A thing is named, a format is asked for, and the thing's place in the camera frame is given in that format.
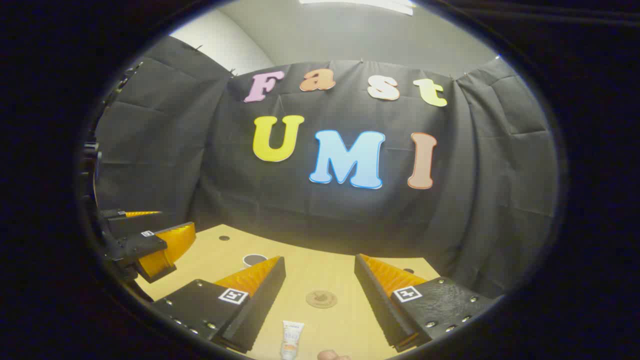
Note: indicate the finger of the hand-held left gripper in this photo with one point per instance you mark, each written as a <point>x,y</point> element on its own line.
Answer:
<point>142,246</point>
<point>135,222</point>

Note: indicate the white cup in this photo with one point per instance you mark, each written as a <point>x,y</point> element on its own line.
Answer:
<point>255,260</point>

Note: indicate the black backdrop cloth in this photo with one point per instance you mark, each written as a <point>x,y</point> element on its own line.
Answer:
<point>325,220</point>

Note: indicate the ceiling light panel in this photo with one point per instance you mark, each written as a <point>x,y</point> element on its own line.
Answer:
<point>360,4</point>

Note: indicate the light wooden desktop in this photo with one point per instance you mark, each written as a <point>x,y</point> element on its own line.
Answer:
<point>300,272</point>

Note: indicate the round cork coaster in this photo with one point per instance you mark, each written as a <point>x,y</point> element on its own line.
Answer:
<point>321,299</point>

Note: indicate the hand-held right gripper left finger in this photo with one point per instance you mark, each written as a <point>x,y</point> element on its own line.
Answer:
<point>265,290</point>

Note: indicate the white toothpaste tube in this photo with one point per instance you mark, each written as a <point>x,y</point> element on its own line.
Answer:
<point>292,337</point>

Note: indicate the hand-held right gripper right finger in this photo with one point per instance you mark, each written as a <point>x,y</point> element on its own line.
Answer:
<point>372,292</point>

